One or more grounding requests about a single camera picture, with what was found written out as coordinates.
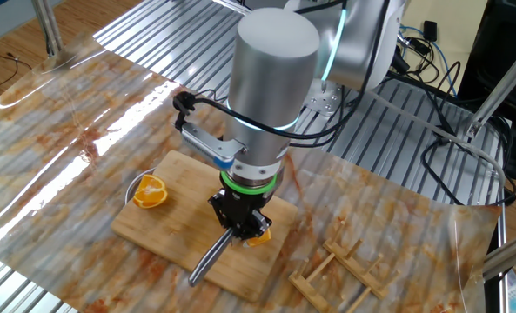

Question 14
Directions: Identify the bamboo cutting board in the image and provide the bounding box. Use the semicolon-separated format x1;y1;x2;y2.
111;150;300;303

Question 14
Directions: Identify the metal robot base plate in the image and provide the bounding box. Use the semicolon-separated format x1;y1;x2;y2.
303;80;346;117

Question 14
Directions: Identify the black floor cable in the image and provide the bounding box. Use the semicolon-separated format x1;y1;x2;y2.
0;51;33;90

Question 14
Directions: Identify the black power adapter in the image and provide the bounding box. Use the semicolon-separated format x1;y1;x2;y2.
422;20;439;43

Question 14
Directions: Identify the black looped cable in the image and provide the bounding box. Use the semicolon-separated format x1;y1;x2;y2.
419;60;516;208

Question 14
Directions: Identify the thin aluminium frame post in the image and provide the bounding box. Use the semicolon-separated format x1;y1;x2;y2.
496;190;509;313

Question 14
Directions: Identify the steel cleaver knife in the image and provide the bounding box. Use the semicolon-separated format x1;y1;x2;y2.
187;226;237;288

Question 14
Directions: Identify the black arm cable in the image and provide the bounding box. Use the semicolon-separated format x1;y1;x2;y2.
172;0;392;149

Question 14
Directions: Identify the cut orange piece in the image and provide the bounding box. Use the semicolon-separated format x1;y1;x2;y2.
131;173;169;210
244;228;272;248

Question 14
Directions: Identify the clear plastic tube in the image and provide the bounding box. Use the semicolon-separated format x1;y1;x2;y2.
364;89;507;192

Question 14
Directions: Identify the marble pattern plastic mat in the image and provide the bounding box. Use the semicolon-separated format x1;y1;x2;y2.
0;33;502;313

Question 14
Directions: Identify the wooden peg rack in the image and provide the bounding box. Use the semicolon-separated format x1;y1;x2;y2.
288;220;403;313

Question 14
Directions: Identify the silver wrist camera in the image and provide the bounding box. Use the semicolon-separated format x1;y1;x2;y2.
178;121;248;170

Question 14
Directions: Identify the black camera clamp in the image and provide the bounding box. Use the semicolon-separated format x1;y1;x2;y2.
390;37;412;74

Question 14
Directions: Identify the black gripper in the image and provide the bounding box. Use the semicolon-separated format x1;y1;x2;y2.
207;184;277;241

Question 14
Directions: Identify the black equipment case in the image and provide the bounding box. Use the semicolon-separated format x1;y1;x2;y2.
457;0;516;182

